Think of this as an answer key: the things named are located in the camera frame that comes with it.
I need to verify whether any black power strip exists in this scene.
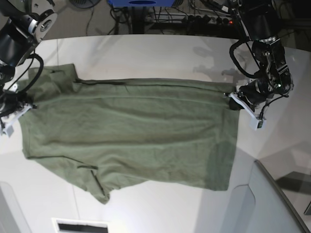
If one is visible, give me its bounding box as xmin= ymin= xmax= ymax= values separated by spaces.
xmin=152 ymin=12 xmax=234 ymax=26

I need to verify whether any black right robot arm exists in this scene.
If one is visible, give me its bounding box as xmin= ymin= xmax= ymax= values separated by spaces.
xmin=0 ymin=0 xmax=57 ymax=117

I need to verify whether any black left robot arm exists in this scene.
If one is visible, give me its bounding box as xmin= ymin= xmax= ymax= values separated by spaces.
xmin=228 ymin=0 xmax=294 ymax=110

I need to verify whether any blue box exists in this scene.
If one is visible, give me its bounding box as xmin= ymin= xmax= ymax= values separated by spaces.
xmin=108 ymin=0 xmax=183 ymax=7

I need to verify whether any green t-shirt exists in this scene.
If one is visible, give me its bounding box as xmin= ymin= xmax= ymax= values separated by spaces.
xmin=19 ymin=64 xmax=239 ymax=204

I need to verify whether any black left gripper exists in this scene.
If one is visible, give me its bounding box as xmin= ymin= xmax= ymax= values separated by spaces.
xmin=233 ymin=79 xmax=272 ymax=111

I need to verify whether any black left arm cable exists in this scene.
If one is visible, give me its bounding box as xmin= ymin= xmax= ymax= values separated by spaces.
xmin=229 ymin=38 xmax=258 ymax=79

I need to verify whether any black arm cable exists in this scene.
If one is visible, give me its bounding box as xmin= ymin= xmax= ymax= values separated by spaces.
xmin=3 ymin=53 xmax=45 ymax=94
xmin=229 ymin=38 xmax=258 ymax=79

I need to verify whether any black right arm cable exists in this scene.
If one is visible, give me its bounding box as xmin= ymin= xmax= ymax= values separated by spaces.
xmin=3 ymin=53 xmax=45 ymax=94

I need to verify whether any black table post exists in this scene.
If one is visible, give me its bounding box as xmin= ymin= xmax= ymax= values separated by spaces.
xmin=130 ymin=7 xmax=147 ymax=34

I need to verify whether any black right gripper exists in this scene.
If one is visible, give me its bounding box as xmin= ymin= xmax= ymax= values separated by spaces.
xmin=0 ymin=94 xmax=34 ymax=117

